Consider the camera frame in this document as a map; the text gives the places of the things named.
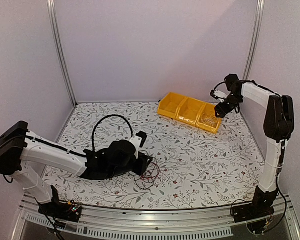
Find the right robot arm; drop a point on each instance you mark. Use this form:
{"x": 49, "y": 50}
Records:
{"x": 278, "y": 126}

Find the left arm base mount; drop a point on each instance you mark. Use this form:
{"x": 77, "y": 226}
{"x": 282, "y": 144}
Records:
{"x": 68, "y": 211}

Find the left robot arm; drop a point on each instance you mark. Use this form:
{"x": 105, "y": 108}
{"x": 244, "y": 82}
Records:
{"x": 19, "y": 146}

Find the aluminium frame post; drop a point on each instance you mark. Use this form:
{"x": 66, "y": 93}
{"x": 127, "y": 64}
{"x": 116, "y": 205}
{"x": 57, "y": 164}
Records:
{"x": 51, "y": 7}
{"x": 258, "y": 19}

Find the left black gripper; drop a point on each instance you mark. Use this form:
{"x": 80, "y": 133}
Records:
{"x": 144, "y": 159}

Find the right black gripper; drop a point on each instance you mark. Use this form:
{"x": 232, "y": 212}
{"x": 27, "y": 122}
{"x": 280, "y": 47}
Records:
{"x": 222, "y": 110}

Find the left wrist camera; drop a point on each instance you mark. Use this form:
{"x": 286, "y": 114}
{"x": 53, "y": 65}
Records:
{"x": 138, "y": 142}

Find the floral table mat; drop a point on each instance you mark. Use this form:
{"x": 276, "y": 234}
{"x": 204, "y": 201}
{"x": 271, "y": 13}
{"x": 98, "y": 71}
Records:
{"x": 191, "y": 168}

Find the left aluminium frame post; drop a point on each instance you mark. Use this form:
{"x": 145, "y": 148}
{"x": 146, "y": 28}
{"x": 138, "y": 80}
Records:
{"x": 51, "y": 7}

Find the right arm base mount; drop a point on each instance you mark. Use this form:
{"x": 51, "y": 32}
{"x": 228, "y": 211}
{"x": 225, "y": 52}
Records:
{"x": 253, "y": 212}

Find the aluminium front rail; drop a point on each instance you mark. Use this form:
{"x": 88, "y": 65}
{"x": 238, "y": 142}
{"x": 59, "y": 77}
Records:
{"x": 209, "y": 223}

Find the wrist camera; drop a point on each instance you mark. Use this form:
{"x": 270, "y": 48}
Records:
{"x": 138, "y": 142}
{"x": 218, "y": 95}

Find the right aluminium frame post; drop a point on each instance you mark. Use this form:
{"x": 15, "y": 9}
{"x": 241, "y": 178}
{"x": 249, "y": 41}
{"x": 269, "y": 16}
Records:
{"x": 258, "y": 19}

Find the yellow three-compartment bin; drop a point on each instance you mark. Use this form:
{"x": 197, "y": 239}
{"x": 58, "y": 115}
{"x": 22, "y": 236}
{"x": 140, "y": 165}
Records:
{"x": 190, "y": 111}

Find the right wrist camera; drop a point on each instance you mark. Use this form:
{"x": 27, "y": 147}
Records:
{"x": 218, "y": 95}

